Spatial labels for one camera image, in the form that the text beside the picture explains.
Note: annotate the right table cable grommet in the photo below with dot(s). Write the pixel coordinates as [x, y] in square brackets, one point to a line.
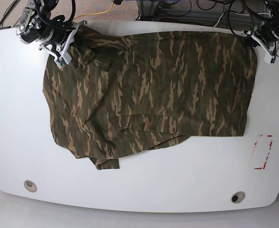
[238, 197]

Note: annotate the camouflage t-shirt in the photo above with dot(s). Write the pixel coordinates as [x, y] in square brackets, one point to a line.
[123, 95]

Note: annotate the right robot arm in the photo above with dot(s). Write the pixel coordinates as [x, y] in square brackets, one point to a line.
[36, 23]

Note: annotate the left table cable grommet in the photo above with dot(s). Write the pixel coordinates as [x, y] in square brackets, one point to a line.
[30, 186]

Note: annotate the grey metal stand base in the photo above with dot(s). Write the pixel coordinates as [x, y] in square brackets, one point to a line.
[150, 10]

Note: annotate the red tape marking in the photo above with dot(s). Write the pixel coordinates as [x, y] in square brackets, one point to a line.
[261, 152]

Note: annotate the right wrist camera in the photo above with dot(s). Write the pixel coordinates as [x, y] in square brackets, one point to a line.
[62, 60]

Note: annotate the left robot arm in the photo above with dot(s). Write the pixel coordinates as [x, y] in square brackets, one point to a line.
[271, 16]

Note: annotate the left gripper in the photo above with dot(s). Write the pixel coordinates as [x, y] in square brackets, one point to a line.
[264, 36]

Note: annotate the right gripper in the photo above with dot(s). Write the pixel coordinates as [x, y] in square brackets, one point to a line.
[60, 40]

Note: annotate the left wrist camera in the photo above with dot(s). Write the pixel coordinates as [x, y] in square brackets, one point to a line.
[270, 57]

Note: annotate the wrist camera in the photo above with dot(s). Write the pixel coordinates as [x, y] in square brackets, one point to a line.
[62, 60]
[270, 57]

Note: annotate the table cable grommet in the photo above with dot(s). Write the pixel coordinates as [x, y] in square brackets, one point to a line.
[30, 186]
[238, 197]

